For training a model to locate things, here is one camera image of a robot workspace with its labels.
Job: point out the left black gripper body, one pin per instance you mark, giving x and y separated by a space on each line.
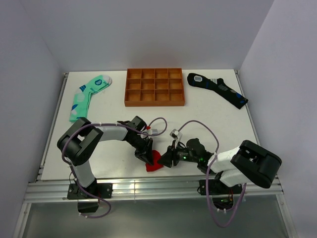
137 142

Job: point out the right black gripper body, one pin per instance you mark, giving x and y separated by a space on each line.
182 153

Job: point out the red santa sock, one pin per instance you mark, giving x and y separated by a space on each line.
156 166

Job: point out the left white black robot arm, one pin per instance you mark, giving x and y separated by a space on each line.
79 142

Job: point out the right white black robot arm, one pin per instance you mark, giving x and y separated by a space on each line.
246 163

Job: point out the orange compartment tray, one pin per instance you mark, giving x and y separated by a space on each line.
154 87

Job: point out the mint green patterned sock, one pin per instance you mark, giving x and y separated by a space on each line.
82 96

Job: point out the black blue sports sock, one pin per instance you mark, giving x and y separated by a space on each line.
219 87

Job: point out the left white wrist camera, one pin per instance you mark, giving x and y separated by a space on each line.
152 131

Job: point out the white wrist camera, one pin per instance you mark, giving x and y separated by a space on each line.
152 131
176 135

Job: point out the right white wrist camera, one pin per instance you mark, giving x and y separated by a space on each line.
176 135

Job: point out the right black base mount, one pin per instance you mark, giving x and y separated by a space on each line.
221 195

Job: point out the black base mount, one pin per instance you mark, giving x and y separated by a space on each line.
86 204
221 195

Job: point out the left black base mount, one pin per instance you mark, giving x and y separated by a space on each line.
86 204

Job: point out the aluminium front rail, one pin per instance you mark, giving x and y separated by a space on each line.
122 189

